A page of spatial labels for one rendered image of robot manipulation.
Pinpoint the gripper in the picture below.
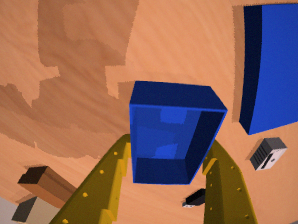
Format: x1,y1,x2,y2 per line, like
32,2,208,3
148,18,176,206
49,134,258,224

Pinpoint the pencil sharpener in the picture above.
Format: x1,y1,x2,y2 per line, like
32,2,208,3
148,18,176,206
250,137,288,171

